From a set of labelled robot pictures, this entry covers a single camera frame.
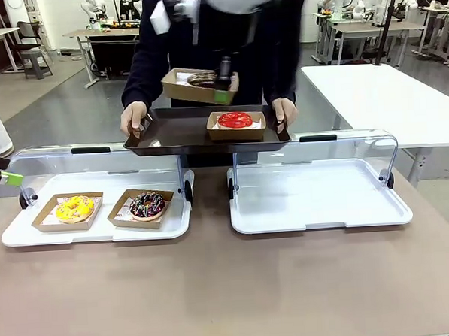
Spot chocolate sprinkled donut in box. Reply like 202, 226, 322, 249
105, 186, 177, 232

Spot dark brown serving tray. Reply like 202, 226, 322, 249
121, 101, 293, 159

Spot grey step stool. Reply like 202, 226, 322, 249
21, 47, 54, 80

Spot red glazed donut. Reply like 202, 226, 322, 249
205, 109, 268, 144
217, 110, 256, 131

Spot black lid handle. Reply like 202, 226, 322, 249
299, 134, 338, 144
71, 145, 111, 156

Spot person's torso dark clothes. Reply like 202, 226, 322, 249
125, 0, 311, 172

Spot clear display case lid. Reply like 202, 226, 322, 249
11, 138, 192, 210
229, 127, 402, 191

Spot chocolate rainbow sprinkle donut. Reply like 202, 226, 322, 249
129, 192, 167, 222

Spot person's left hand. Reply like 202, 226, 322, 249
271, 95, 301, 131

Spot person's right hand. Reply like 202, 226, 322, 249
118, 101, 152, 141

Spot black stand pole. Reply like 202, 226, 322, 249
369, 0, 407, 67

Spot black lid hinge cap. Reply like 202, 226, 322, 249
182, 169, 196, 207
18, 188, 39, 210
226, 167, 241, 201
378, 168, 396, 190

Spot person's right forearm dark sleeve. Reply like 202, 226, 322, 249
118, 35, 169, 110

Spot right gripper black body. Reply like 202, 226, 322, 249
215, 56, 236, 85

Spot white display case base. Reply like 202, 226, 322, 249
226, 154, 415, 236
0, 165, 198, 249

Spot wooden top lab table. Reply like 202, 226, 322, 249
419, 5, 449, 68
62, 26, 144, 89
313, 17, 429, 66

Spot large white table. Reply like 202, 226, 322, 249
300, 58, 449, 195

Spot yellow sprinkled donut in box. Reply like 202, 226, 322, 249
29, 191, 106, 234

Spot black chair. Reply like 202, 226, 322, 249
15, 20, 44, 56

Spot chocolate crumble donut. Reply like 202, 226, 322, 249
186, 71, 218, 90

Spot person's left forearm dark sleeve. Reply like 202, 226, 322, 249
264, 20, 307, 104

